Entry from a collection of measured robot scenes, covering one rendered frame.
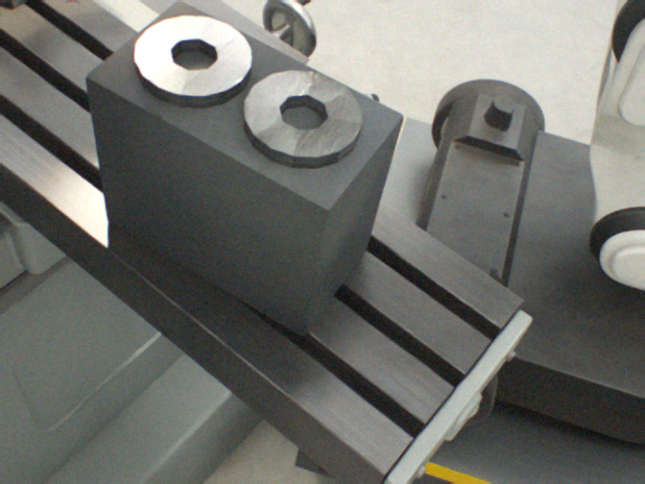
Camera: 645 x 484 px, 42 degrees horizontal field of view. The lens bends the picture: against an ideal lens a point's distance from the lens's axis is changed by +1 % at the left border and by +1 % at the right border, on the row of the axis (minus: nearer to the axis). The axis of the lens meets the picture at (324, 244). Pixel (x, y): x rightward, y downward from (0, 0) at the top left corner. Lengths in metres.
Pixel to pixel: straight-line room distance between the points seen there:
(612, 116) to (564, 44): 1.61
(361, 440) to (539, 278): 0.63
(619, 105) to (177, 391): 0.89
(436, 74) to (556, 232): 1.12
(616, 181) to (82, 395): 0.84
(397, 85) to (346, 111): 1.69
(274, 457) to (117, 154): 1.06
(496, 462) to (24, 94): 0.84
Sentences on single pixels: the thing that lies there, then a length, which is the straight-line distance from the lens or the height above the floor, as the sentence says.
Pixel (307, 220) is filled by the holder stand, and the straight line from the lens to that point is 0.61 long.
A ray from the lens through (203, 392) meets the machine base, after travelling 1.50.
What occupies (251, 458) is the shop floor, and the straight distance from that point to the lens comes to 1.67.
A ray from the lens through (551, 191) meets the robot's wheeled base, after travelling 1.39.
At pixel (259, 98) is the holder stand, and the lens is 0.63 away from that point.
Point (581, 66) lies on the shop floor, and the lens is 2.57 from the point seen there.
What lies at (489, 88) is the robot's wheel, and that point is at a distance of 1.48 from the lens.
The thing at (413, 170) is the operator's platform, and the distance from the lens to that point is 1.57.
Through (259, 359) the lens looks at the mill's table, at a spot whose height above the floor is 0.91.
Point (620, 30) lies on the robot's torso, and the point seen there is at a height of 1.01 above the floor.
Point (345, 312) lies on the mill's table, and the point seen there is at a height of 0.91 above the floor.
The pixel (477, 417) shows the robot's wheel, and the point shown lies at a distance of 1.23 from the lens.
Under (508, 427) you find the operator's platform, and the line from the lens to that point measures 1.34.
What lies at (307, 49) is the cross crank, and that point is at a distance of 1.45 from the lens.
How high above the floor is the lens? 1.56
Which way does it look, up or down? 54 degrees down
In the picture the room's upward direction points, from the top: 12 degrees clockwise
